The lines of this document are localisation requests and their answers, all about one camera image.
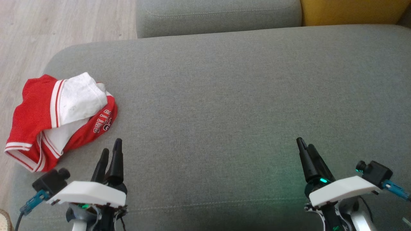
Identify grey sofa back cushion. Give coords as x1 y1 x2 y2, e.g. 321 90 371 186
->
136 0 302 39

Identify left blue plug black cable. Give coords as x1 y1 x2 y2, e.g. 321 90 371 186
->
14 189 50 231

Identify right blue plug black cable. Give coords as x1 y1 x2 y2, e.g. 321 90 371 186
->
381 180 411 202

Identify yellow cushion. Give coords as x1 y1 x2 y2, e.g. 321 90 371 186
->
300 0 411 27

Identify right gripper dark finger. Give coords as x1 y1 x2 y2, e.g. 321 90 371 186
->
308 144 336 182
296 137 319 182

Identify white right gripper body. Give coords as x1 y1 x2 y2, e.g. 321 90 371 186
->
304 175 381 208

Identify grey fabric sofa seat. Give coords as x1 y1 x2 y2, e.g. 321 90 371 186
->
9 24 411 231

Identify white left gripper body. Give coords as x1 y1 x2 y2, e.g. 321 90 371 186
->
47 181 128 222

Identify red white basketball shorts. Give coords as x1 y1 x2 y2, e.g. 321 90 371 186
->
42 92 118 155

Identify red white basketball jersey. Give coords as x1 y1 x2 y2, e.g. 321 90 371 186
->
4 72 108 172

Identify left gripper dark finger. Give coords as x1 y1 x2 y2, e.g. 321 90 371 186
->
106 138 124 186
91 148 109 183

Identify blue plug black cable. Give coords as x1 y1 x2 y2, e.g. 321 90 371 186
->
14 189 50 231
381 180 411 202

